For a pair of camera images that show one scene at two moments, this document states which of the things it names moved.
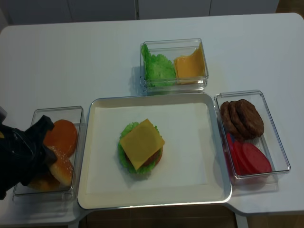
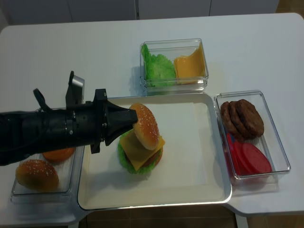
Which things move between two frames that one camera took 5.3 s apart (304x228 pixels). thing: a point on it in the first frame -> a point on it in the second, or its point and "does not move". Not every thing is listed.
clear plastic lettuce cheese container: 171,66 does not move
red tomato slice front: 255,158 does not move
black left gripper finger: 38,130 -> 118,117
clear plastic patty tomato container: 255,154 does not move
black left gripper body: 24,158 -> 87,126
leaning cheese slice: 196,62 does not move
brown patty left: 228,124 does not move
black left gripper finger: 50,157 -> 110,135
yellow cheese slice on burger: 142,144 does not move
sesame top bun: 62,168 -> 146,129
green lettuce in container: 159,71 does not move
